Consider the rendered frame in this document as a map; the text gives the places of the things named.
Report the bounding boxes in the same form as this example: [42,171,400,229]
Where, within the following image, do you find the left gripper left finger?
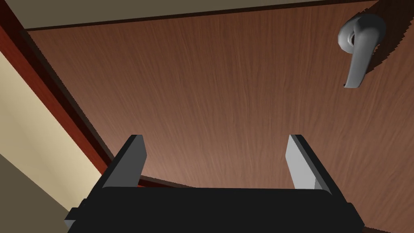
[101,134,148,188]

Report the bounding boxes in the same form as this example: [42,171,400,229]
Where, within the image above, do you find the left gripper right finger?
[285,134,334,195]

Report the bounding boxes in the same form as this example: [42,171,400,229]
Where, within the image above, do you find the brown wooden door leaf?
[25,0,414,233]

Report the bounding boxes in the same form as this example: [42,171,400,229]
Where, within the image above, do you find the grey lever door handle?
[338,13,387,89]

